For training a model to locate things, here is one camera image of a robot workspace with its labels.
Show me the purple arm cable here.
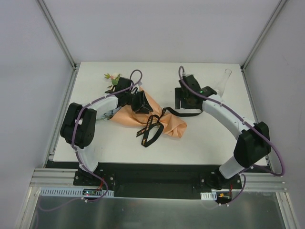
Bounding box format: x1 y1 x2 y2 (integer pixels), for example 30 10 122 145
178 65 286 210
38 69 144 212

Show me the right white cable duct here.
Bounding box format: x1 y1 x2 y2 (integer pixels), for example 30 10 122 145
200 191 217 201

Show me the front aluminium rail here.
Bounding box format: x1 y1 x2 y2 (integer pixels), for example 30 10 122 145
30 168 288 192

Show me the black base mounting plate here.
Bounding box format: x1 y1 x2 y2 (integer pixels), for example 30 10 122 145
73 161 246 198

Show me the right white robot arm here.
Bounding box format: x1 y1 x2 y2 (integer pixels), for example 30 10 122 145
175 74 271 190

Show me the clear glass vase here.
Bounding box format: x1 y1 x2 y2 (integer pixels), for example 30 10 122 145
214 69 232 97

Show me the blue artificial flower stem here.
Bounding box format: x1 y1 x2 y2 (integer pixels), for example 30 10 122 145
101 109 117 120

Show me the pink flowers green leaves bunch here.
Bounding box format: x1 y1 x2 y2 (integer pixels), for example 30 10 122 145
104 73 122 88

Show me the peach wrapping paper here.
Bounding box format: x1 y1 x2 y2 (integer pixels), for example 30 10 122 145
110 87 187 138

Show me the left aluminium frame post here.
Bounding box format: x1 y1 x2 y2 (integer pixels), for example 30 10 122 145
35 0 78 70

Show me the left white cable duct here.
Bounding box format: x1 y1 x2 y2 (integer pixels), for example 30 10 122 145
40 187 114 198

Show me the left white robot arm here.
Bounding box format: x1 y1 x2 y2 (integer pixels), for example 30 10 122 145
60 77 153 186

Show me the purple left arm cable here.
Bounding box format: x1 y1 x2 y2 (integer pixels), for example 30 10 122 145
38 69 144 212

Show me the black printed ribbon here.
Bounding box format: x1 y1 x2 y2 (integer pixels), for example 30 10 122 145
136 107 203 147

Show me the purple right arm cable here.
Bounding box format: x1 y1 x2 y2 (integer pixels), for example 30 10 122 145
178 65 286 210

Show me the white cable duct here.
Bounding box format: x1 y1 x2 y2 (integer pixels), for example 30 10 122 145
40 187 114 198
200 191 217 201

